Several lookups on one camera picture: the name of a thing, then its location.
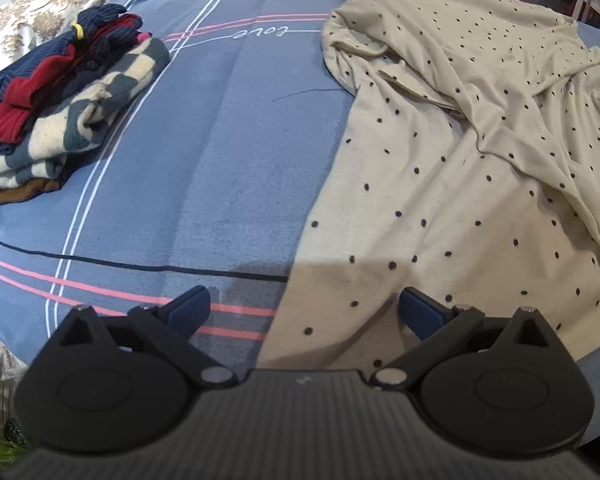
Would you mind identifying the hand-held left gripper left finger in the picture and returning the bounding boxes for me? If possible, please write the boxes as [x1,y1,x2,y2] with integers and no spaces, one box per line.
[55,285,237,390]

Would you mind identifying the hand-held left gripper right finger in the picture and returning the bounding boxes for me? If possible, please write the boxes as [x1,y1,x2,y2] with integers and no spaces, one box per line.
[370,287,564,390]

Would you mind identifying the cream polka dot garment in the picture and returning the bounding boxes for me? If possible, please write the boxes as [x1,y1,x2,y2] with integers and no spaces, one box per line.
[256,0,600,372]

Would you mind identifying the blue striped bed sheet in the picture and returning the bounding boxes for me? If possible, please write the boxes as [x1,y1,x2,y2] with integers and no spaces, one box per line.
[0,0,600,378]

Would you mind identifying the brown folded garment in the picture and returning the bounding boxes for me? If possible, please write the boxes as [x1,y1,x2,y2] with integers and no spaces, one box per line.
[0,177,62,207]

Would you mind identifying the blue and cream striped garment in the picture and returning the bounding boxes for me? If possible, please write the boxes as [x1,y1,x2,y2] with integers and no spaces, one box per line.
[0,37,172,191]

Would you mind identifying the navy and red ribbed sweater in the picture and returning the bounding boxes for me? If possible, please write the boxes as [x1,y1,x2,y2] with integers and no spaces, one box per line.
[0,3,144,157]

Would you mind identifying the floral pillow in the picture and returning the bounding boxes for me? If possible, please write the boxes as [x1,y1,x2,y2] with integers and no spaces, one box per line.
[0,0,125,87]

